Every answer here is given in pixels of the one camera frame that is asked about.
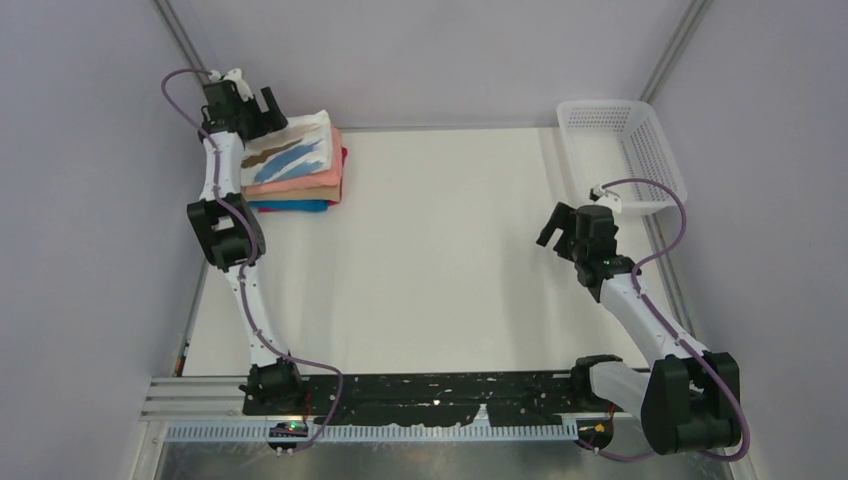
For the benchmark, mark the left frame post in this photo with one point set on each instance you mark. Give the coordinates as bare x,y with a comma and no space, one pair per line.
180,23

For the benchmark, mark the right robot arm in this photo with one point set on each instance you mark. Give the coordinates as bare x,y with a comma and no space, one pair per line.
689,400

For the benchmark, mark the white plastic basket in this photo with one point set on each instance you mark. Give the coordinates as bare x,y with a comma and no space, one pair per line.
619,146

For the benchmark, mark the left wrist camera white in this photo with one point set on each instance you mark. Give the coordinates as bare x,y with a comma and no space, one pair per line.
235,76

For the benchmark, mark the right frame post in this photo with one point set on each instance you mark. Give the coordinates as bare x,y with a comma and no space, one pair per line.
683,33

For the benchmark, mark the tan folded t shirt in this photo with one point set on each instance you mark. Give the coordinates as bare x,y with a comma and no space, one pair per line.
325,193

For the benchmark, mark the blue folded t shirt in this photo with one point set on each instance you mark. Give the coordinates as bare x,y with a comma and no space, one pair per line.
290,205

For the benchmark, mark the white t shirt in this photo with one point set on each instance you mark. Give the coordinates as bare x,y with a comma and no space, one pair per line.
301,148

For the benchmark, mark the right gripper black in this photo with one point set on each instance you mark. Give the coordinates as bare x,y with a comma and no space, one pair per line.
565,218

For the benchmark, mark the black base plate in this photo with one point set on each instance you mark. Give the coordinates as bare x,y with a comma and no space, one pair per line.
519,398

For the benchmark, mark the frame post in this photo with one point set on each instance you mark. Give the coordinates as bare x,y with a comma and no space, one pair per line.
683,33
180,23

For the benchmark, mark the aluminium frame rail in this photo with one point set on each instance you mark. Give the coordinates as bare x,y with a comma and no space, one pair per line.
206,409

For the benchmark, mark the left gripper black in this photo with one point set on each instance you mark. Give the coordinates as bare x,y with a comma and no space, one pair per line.
269,122

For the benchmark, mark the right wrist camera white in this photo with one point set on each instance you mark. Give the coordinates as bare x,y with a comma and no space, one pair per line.
606,198

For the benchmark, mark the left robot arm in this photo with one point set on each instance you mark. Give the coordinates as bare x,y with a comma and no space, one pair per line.
232,240

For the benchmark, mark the pink folded t shirt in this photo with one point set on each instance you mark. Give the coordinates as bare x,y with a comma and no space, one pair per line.
331,177

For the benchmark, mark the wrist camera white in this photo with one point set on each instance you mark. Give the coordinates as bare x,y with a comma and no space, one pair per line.
606,198
235,76

